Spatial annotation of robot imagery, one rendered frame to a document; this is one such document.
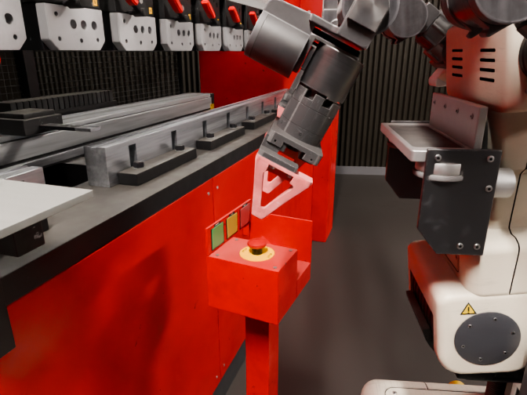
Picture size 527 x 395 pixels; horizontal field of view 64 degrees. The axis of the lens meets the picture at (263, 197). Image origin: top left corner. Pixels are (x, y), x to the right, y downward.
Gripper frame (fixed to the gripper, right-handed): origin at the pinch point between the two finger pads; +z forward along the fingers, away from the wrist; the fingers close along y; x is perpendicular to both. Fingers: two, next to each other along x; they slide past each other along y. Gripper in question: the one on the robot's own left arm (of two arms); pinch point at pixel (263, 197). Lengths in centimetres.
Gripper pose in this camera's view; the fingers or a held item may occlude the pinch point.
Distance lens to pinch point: 53.6
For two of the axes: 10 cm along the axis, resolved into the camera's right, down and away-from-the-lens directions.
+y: -0.9, 3.3, -9.4
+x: 8.9, 4.5, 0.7
